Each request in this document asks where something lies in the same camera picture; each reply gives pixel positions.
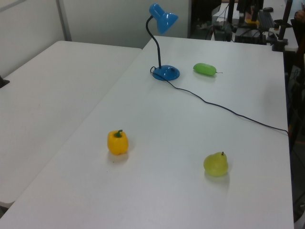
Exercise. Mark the blue desk lamp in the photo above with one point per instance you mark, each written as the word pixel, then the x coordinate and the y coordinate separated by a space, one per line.
pixel 166 74

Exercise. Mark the yellow-green toy pear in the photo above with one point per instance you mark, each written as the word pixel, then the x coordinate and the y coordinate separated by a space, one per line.
pixel 215 165

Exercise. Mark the yellow object on desk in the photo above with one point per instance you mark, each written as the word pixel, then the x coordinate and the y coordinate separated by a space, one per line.
pixel 252 22

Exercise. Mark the black equipment case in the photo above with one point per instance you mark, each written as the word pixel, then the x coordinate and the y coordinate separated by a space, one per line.
pixel 249 35

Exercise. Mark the black stand pole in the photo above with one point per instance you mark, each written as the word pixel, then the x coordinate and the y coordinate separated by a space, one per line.
pixel 230 13

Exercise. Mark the black mount foot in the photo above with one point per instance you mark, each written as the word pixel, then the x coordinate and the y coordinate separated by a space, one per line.
pixel 3 82

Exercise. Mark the black computer keyboard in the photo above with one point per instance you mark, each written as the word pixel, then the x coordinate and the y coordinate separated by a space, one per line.
pixel 265 19

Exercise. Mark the black computer mouse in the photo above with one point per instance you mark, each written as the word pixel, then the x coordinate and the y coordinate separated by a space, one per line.
pixel 267 9

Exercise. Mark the black pole with clamp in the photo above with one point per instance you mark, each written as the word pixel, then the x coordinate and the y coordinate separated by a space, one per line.
pixel 282 31

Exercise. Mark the green toy cucumber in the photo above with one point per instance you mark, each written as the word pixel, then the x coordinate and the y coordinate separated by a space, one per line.
pixel 203 68

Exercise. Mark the yellow toy bell pepper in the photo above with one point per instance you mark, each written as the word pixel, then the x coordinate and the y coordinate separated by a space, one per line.
pixel 118 145

